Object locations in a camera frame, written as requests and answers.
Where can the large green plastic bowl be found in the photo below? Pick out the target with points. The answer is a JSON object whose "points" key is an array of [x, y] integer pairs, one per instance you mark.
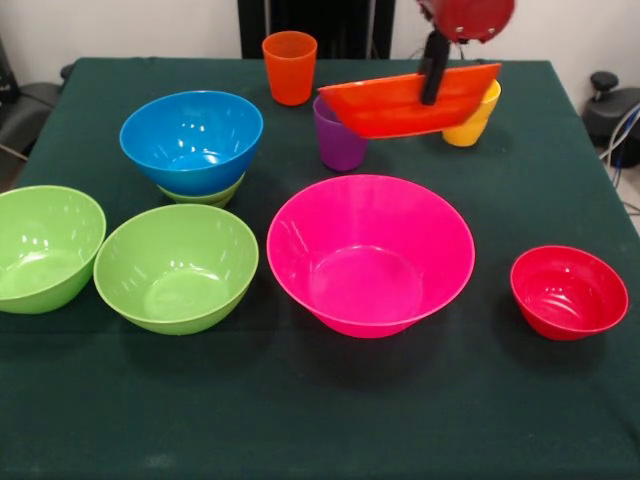
{"points": [[175, 280], [45, 250]]}

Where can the orange plastic cup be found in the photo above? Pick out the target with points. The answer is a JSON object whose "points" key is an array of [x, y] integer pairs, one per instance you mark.
{"points": [[290, 70]]}

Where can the pink plastic bowl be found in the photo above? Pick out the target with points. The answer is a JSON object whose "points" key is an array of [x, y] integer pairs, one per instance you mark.
{"points": [[370, 260]]}

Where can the black office chair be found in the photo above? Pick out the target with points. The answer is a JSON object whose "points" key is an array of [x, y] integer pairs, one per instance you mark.
{"points": [[30, 110]]}

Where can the dark green tablecloth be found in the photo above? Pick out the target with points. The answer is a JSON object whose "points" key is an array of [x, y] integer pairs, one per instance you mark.
{"points": [[350, 415]]}

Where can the blue plastic bowl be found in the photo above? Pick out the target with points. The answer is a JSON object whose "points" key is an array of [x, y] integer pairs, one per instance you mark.
{"points": [[190, 135]]}

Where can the small red plastic bowl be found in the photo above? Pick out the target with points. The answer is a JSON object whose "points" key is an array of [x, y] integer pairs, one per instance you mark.
{"points": [[567, 295]]}

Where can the orange plastic bowl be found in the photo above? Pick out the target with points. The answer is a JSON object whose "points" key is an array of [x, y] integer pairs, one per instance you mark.
{"points": [[390, 110]]}

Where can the purple plastic cup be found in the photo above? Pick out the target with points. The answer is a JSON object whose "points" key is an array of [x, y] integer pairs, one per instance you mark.
{"points": [[335, 147]]}

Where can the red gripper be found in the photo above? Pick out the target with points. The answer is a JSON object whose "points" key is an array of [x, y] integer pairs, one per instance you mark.
{"points": [[475, 17]]}

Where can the small green plastic bowl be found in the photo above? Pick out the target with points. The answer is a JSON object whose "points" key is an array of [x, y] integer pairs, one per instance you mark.
{"points": [[210, 197]]}

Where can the black equipment base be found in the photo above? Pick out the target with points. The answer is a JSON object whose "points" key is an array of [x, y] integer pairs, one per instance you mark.
{"points": [[607, 112]]}

